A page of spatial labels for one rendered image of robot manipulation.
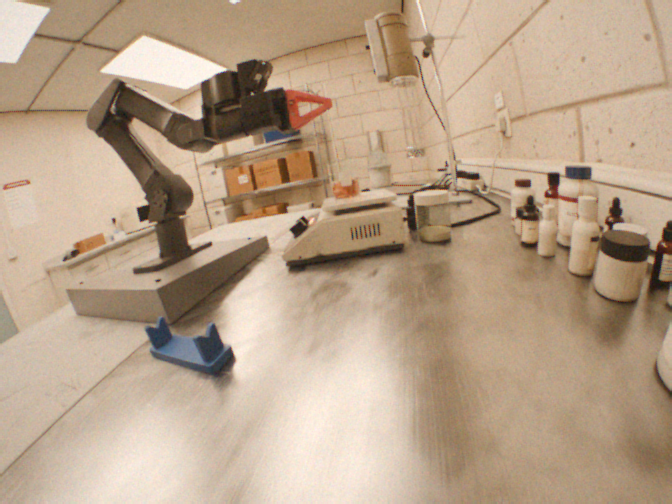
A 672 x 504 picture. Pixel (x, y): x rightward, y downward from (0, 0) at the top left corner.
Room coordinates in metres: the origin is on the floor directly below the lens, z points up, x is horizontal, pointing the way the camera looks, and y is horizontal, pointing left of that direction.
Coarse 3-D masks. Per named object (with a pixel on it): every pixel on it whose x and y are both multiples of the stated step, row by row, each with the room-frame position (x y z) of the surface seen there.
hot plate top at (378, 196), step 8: (368, 192) 0.50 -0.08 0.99; (376, 192) 0.48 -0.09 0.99; (384, 192) 0.46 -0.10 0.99; (328, 200) 0.49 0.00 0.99; (344, 200) 0.44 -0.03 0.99; (352, 200) 0.43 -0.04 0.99; (360, 200) 0.41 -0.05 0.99; (368, 200) 0.41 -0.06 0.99; (376, 200) 0.41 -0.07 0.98; (384, 200) 0.41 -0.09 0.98; (392, 200) 0.41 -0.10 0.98; (328, 208) 0.41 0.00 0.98; (336, 208) 0.41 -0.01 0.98; (344, 208) 0.41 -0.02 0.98
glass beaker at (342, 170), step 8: (328, 160) 0.45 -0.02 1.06; (336, 160) 0.45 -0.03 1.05; (344, 160) 0.45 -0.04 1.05; (352, 160) 0.45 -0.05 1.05; (328, 168) 0.46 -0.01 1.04; (336, 168) 0.45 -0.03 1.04; (344, 168) 0.45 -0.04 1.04; (352, 168) 0.45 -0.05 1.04; (336, 176) 0.45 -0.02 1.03; (344, 176) 0.45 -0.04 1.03; (352, 176) 0.45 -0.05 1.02; (336, 184) 0.45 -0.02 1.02; (344, 184) 0.45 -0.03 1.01; (352, 184) 0.45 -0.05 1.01; (336, 192) 0.45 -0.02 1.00; (344, 192) 0.45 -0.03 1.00; (352, 192) 0.45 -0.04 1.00; (360, 192) 0.46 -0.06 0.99; (336, 200) 0.45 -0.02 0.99
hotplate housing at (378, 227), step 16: (352, 208) 0.43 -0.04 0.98; (368, 208) 0.42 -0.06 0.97; (384, 208) 0.41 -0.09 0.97; (400, 208) 0.41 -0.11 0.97; (320, 224) 0.41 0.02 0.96; (336, 224) 0.41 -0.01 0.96; (352, 224) 0.40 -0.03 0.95; (368, 224) 0.40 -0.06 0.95; (384, 224) 0.40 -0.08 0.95; (400, 224) 0.40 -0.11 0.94; (304, 240) 0.41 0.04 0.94; (320, 240) 0.41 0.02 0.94; (336, 240) 0.41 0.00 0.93; (352, 240) 0.40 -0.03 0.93; (368, 240) 0.40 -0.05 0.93; (384, 240) 0.40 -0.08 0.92; (400, 240) 0.40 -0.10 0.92; (288, 256) 0.41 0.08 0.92; (304, 256) 0.41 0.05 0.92; (320, 256) 0.41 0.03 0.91; (336, 256) 0.41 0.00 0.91
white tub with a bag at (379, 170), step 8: (376, 152) 1.49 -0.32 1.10; (384, 152) 1.52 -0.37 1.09; (368, 160) 1.55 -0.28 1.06; (376, 160) 1.47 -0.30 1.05; (384, 160) 1.49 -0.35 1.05; (368, 168) 1.51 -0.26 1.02; (376, 168) 1.47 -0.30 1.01; (384, 168) 1.47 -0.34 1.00; (376, 176) 1.48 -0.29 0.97; (384, 176) 1.47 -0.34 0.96; (376, 184) 1.49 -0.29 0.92; (384, 184) 1.48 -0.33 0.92
